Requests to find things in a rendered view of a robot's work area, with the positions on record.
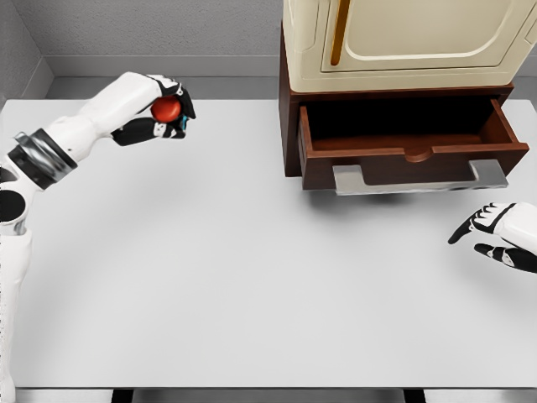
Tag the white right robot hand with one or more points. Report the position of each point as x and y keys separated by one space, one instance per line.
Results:
x=514 y=222

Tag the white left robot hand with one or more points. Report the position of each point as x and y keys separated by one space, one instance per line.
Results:
x=138 y=90

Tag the red round switch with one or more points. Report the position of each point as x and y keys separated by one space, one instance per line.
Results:
x=166 y=108

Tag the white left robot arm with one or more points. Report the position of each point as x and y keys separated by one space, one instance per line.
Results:
x=63 y=138

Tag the brown wooden drawer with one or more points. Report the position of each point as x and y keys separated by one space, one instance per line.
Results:
x=419 y=161

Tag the dark brown wooden cabinet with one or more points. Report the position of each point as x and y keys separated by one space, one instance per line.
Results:
x=289 y=126

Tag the cream appliance with door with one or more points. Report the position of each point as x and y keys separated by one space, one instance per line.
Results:
x=419 y=38

